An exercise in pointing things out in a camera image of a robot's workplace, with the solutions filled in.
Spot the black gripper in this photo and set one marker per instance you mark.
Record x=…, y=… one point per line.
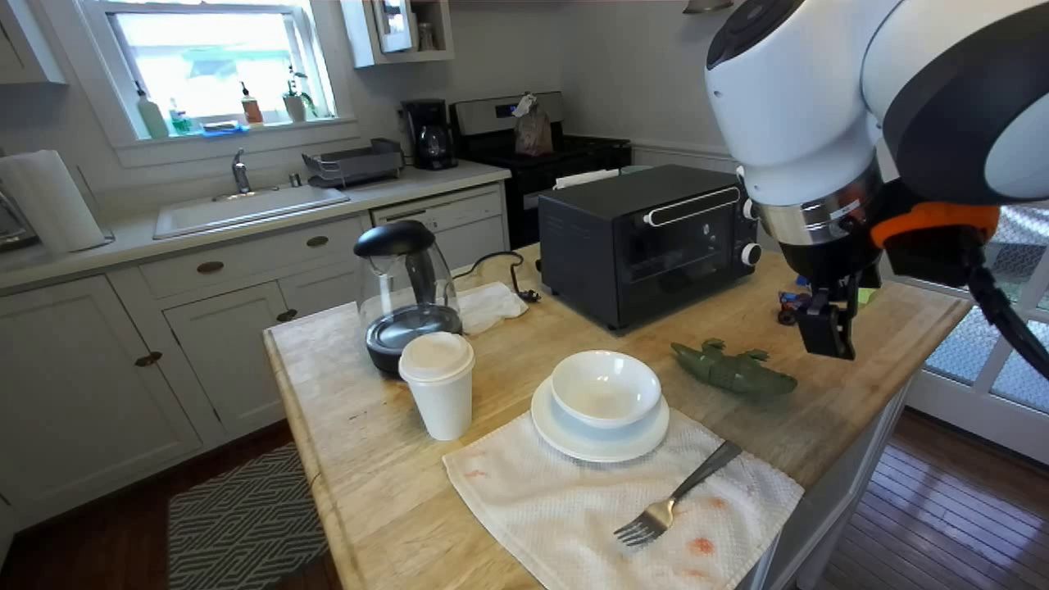
x=828, y=268

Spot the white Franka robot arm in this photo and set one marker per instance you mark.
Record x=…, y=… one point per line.
x=806, y=100

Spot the green sticky note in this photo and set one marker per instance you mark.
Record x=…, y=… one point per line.
x=871, y=295

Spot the white glass pane door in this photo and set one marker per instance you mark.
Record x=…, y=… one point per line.
x=983, y=372

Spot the black toaster oven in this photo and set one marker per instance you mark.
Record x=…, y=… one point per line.
x=634, y=249

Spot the silver fork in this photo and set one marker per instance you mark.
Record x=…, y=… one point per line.
x=683, y=490

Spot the white bowl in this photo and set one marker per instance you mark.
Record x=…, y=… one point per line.
x=604, y=389

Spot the white plate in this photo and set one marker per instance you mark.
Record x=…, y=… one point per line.
x=591, y=443

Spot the white stove towel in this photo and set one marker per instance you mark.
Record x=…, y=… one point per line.
x=583, y=178

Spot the black stove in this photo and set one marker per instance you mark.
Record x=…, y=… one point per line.
x=579, y=152

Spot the stained white cloth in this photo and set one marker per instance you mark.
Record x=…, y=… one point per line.
x=569, y=514

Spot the small white napkin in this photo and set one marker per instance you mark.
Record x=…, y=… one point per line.
x=488, y=306

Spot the brown paper bag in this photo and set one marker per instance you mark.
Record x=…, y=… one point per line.
x=532, y=128

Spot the white paper cup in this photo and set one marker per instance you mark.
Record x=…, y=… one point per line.
x=439, y=389

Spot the glass electric kettle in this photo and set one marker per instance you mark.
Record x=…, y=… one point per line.
x=404, y=295

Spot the black coffee maker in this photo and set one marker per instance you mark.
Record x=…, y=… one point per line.
x=428, y=136

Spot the grey dish rack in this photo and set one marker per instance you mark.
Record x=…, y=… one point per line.
x=351, y=166

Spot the small potted plant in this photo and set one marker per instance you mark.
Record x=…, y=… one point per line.
x=296, y=103

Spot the white kitchen sink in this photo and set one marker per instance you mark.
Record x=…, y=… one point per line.
x=248, y=208

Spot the chrome faucet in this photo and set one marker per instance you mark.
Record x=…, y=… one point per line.
x=240, y=172

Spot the grey patterned rug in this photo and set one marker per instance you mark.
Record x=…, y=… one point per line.
x=248, y=525

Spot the orange soap bottle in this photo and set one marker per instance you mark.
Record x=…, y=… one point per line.
x=251, y=107

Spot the blue sponge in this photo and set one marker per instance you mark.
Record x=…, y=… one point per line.
x=224, y=128

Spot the kitchen window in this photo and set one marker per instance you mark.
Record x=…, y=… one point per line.
x=206, y=59

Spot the green soap bottle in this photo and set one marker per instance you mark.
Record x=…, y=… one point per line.
x=151, y=118

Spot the white base cabinets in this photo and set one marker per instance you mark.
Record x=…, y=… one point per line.
x=99, y=382

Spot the paper towel roll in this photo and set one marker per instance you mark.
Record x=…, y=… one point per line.
x=51, y=202

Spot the white glass door wall cabinet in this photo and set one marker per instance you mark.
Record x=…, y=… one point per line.
x=393, y=31

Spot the white plain wall cabinet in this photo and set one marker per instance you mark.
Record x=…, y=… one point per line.
x=19, y=37

